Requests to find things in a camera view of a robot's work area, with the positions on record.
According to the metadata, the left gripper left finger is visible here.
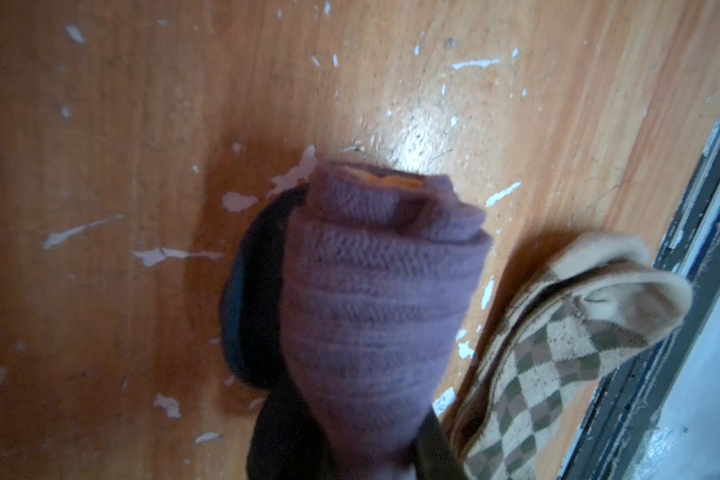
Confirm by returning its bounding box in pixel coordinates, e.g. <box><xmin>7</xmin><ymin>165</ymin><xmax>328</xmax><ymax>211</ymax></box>
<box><xmin>246</xmin><ymin>376</ymin><xmax>335</xmax><ymax>480</ymax></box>

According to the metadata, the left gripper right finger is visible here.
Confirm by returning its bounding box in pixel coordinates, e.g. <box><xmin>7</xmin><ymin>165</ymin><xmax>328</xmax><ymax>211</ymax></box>
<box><xmin>413</xmin><ymin>409</ymin><xmax>467</xmax><ymax>480</ymax></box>

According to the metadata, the purple sock with yellow cuff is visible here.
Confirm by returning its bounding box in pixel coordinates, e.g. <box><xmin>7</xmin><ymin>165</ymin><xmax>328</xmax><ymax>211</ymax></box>
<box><xmin>218</xmin><ymin>158</ymin><xmax>494</xmax><ymax>475</ymax></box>

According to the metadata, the beige argyle sock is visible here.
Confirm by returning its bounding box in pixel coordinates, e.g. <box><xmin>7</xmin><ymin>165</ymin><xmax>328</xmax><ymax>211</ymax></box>
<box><xmin>451</xmin><ymin>232</ymin><xmax>693</xmax><ymax>479</ymax></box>

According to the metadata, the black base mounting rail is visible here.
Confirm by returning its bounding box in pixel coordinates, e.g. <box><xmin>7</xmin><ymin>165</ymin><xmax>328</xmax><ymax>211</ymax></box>
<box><xmin>557</xmin><ymin>65</ymin><xmax>720</xmax><ymax>480</ymax></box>

